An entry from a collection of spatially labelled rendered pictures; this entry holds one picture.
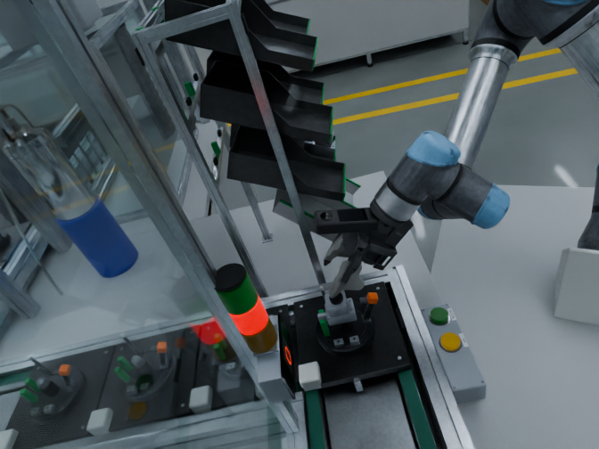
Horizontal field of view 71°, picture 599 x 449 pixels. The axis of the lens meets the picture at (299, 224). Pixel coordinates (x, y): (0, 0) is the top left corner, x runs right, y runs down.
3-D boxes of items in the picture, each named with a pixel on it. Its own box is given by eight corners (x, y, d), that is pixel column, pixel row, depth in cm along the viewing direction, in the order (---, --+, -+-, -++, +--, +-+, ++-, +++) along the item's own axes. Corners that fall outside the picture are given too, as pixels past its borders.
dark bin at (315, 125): (331, 116, 99) (339, 86, 95) (329, 144, 90) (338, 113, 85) (214, 91, 98) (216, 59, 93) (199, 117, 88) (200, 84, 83)
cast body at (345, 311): (353, 305, 97) (348, 285, 92) (356, 320, 93) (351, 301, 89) (318, 313, 97) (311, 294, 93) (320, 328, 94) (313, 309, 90)
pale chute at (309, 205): (362, 224, 122) (371, 215, 119) (363, 257, 112) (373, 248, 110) (277, 180, 114) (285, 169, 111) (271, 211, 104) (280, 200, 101)
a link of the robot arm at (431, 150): (470, 163, 65) (424, 135, 65) (427, 214, 71) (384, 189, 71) (463, 146, 72) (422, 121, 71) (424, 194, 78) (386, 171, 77)
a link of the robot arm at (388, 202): (392, 197, 70) (381, 170, 76) (377, 216, 73) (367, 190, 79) (427, 210, 73) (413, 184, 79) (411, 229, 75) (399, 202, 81)
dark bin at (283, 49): (315, 48, 89) (324, 12, 84) (312, 72, 80) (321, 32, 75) (184, 19, 88) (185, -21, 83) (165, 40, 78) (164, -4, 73)
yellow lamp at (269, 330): (276, 323, 68) (267, 305, 65) (278, 349, 65) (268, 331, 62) (247, 330, 69) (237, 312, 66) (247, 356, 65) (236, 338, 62)
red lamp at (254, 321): (267, 305, 65) (258, 284, 62) (268, 331, 61) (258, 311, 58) (237, 312, 66) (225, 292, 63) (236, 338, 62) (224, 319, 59)
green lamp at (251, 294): (258, 284, 62) (247, 261, 59) (258, 310, 58) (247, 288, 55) (225, 291, 63) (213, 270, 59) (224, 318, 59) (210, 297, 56)
